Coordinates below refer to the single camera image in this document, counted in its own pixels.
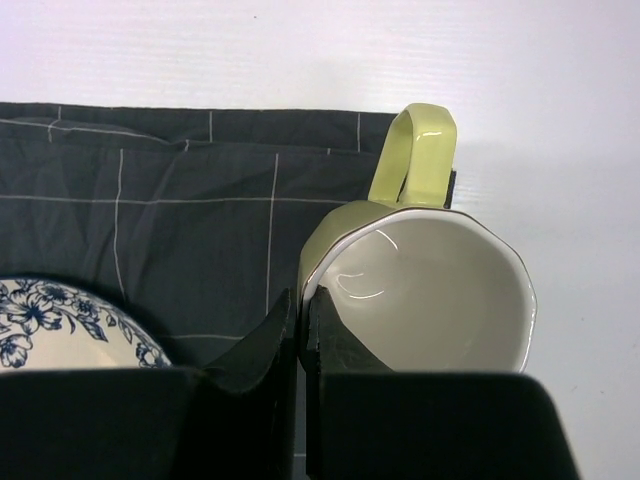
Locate dark grey checked cloth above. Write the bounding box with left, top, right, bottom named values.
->
left=1, top=103, right=397, bottom=366

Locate cream cup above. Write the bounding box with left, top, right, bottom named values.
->
left=298, top=103, right=538, bottom=373

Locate blue floral white plate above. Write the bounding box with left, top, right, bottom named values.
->
left=1, top=276, right=172, bottom=373

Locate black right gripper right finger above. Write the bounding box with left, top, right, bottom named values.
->
left=303, top=288, right=579, bottom=479

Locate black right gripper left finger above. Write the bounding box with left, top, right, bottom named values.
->
left=1, top=290, right=297, bottom=479

